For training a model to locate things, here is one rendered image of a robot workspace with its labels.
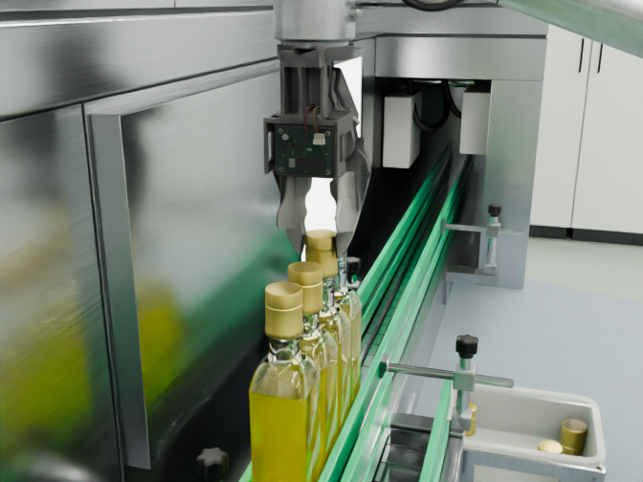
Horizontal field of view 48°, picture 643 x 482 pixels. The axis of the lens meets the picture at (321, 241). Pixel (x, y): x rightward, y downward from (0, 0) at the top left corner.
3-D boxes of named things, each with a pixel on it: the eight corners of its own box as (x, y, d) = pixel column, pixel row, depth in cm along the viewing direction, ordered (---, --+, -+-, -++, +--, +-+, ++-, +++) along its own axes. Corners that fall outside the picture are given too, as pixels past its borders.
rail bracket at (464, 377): (381, 406, 98) (384, 322, 94) (509, 426, 93) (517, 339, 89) (377, 418, 95) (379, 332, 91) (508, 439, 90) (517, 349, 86)
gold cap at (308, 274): (294, 298, 74) (293, 258, 72) (327, 302, 73) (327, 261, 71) (282, 312, 70) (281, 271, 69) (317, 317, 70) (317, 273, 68)
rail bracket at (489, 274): (437, 295, 160) (443, 197, 153) (516, 303, 156) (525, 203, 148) (435, 303, 156) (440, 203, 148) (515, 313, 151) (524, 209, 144)
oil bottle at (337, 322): (305, 457, 88) (303, 295, 81) (350, 465, 86) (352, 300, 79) (291, 486, 82) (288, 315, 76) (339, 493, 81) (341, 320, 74)
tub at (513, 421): (445, 424, 117) (448, 376, 114) (590, 446, 111) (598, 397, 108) (431, 491, 101) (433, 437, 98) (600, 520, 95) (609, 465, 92)
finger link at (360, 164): (327, 213, 73) (314, 128, 70) (331, 208, 74) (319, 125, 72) (372, 210, 71) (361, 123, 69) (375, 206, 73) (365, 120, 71)
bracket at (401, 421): (393, 452, 99) (394, 408, 97) (462, 464, 97) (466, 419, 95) (388, 468, 96) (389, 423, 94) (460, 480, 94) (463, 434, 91)
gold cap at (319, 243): (309, 265, 78) (309, 227, 77) (341, 268, 77) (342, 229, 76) (299, 276, 75) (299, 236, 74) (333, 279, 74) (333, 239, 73)
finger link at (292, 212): (258, 261, 72) (270, 173, 69) (277, 243, 77) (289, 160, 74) (288, 269, 71) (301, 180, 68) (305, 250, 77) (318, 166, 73)
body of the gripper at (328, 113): (261, 181, 67) (257, 47, 63) (289, 161, 75) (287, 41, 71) (341, 186, 65) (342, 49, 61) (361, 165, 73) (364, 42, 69)
